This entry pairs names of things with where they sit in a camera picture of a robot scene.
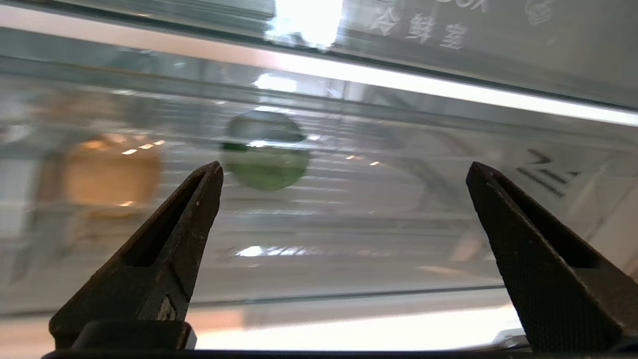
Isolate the clear plastic fridge drawer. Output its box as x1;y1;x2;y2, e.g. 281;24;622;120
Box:
0;55;638;320

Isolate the glass fridge shelf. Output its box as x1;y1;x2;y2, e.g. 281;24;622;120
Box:
0;0;638;128

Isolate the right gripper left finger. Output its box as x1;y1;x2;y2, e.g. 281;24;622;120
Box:
48;161;224;350

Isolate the green round fruit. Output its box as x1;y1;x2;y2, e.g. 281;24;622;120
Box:
221;110;311;191

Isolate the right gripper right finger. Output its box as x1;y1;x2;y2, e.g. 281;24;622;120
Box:
466;161;638;353

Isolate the orange round fruit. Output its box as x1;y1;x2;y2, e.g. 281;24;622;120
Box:
64;134;163;209

